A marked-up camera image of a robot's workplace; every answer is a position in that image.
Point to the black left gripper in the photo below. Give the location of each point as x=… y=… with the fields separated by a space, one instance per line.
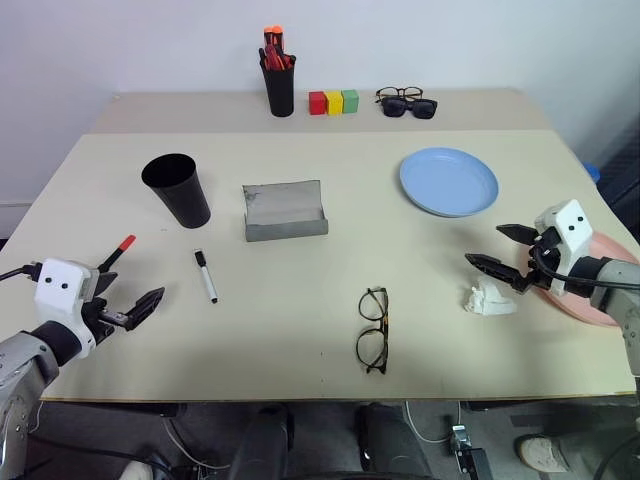
x=106 y=321

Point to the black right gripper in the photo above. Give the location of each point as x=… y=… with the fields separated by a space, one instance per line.
x=542 y=255

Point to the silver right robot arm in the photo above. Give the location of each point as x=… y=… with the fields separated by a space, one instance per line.
x=617 y=290

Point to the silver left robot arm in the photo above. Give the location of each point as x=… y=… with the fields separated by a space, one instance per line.
x=25 y=360

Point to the black pen with red cap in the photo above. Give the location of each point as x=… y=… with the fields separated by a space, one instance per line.
x=120 y=250

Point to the crumpled white tissue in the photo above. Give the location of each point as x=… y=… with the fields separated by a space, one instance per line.
x=487 y=300

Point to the white marker with black cap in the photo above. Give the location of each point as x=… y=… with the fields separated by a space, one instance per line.
x=206 y=277

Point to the blue plate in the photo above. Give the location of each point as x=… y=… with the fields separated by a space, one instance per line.
x=447 y=182

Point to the pink plate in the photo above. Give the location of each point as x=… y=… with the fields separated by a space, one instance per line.
x=607 y=245

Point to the empty black cup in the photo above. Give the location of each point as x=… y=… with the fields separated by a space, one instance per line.
x=182 y=195

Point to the blue round object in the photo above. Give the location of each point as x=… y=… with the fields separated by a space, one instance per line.
x=593 y=172

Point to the folded tortoiseshell eyeglasses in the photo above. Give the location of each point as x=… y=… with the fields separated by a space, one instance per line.
x=386 y=320

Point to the black tape strip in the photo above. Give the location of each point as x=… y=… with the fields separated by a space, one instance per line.
x=537 y=419

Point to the white shoe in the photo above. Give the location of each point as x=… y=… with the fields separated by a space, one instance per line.
x=136 y=471
x=542 y=452

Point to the open grey glasses case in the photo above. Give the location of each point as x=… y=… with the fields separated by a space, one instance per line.
x=285 y=215

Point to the black sunglasses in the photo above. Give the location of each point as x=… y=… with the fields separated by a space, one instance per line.
x=395 y=107

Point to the thin tortoiseshell eyeglasses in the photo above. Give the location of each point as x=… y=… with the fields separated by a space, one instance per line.
x=400 y=90

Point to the dark rounded shape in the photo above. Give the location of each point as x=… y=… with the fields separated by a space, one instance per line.
x=390 y=445
x=262 y=445

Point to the black floor power box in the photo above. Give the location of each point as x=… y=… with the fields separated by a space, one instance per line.
x=467 y=450

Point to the green block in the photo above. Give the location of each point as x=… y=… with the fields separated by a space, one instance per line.
x=351 y=101

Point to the yellow block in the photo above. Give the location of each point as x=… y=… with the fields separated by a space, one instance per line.
x=334 y=103

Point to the red block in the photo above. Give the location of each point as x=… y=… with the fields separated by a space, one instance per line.
x=317 y=104

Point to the black pen holder cup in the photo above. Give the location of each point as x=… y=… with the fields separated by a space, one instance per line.
x=279 y=90

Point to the orange-tipped black marker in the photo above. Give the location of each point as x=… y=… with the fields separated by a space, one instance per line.
x=278 y=37
x=268 y=37

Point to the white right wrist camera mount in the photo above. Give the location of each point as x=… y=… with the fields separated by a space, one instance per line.
x=572 y=227

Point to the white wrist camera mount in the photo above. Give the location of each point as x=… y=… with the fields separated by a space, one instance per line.
x=572 y=227
x=56 y=292

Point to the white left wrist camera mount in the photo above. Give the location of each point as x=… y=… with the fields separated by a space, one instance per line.
x=56 y=292

